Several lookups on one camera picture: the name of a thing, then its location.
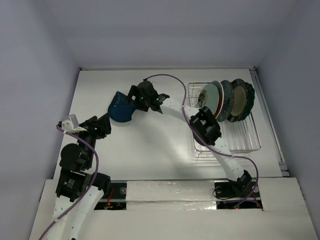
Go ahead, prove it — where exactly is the dark blue leaf-shaped plate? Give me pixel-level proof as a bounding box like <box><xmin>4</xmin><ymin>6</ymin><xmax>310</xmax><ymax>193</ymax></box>
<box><xmin>107</xmin><ymin>91</ymin><xmax>136</xmax><ymax>123</ymax></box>

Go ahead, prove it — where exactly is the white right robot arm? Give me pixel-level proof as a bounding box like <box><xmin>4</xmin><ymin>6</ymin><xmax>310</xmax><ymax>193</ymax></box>
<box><xmin>125</xmin><ymin>78</ymin><xmax>254</xmax><ymax>202</ymax></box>

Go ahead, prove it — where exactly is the dark rimmed beige plate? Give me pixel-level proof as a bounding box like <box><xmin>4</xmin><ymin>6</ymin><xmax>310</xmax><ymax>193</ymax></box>
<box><xmin>227</xmin><ymin>78</ymin><xmax>248</xmax><ymax>123</ymax></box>

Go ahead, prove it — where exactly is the dark teal patterned plate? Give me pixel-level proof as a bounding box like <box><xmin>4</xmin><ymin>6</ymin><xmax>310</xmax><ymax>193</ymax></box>
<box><xmin>216</xmin><ymin>80</ymin><xmax>234</xmax><ymax>122</ymax></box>

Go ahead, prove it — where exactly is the light green flower plate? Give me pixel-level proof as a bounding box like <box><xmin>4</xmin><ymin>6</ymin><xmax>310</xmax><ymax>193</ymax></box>
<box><xmin>197</xmin><ymin>81</ymin><xmax>219</xmax><ymax>117</ymax></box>

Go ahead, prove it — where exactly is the red and teal floral plate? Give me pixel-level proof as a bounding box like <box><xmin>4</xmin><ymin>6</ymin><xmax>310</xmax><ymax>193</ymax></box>
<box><xmin>212</xmin><ymin>80</ymin><xmax>224</xmax><ymax>120</ymax></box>

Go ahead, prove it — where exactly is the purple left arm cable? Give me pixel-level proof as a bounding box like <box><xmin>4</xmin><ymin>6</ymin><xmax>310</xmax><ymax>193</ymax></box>
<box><xmin>37</xmin><ymin>123</ymin><xmax>100</xmax><ymax>240</ymax></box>

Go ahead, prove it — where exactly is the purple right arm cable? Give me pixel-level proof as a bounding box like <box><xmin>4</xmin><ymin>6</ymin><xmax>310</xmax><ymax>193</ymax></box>
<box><xmin>144</xmin><ymin>73</ymin><xmax>260</xmax><ymax>210</ymax></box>

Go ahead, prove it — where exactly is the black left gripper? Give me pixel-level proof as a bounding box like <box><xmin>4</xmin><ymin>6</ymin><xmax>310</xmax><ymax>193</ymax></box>
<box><xmin>76</xmin><ymin>111</ymin><xmax>111</xmax><ymax>167</ymax></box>

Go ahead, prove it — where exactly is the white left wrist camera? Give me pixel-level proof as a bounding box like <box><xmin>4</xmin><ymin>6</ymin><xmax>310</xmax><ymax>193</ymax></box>
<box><xmin>58</xmin><ymin>114</ymin><xmax>87</xmax><ymax>134</ymax></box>

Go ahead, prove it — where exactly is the dark green scalloped plate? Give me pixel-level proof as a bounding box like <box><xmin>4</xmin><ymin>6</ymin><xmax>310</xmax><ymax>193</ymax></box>
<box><xmin>238</xmin><ymin>82</ymin><xmax>255</xmax><ymax>121</ymax></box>

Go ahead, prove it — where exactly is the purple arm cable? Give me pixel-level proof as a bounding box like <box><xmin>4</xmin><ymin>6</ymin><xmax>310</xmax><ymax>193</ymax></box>
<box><xmin>37</xmin><ymin>123</ymin><xmax>100</xmax><ymax>240</ymax></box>
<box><xmin>144</xmin><ymin>73</ymin><xmax>260</xmax><ymax>210</ymax></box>

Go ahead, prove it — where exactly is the wire dish rack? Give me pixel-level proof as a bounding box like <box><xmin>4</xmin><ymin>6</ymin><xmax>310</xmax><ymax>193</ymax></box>
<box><xmin>187</xmin><ymin>82</ymin><xmax>262</xmax><ymax>155</ymax></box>

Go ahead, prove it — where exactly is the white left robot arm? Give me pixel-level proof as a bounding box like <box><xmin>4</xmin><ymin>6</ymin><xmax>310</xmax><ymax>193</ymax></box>
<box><xmin>45</xmin><ymin>113</ymin><xmax>112</xmax><ymax>240</ymax></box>

